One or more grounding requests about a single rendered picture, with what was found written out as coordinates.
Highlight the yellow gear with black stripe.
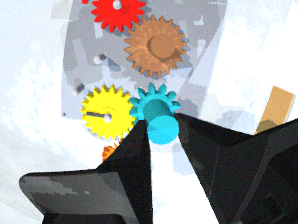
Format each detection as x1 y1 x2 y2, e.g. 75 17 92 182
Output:
80 84 138 140

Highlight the red gear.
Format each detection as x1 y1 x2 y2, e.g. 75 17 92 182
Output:
92 0 146 34

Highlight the tan gear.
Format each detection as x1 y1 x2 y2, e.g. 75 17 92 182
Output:
124 15 188 77

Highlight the grey board with pegs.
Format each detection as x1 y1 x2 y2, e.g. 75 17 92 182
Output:
61 0 227 120

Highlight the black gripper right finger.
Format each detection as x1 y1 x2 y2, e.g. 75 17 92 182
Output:
174 113 298 224

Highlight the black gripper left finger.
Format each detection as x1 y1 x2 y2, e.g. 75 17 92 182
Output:
19 120 153 224

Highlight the cyan gear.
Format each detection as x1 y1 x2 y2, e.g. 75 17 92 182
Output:
129 83 181 145

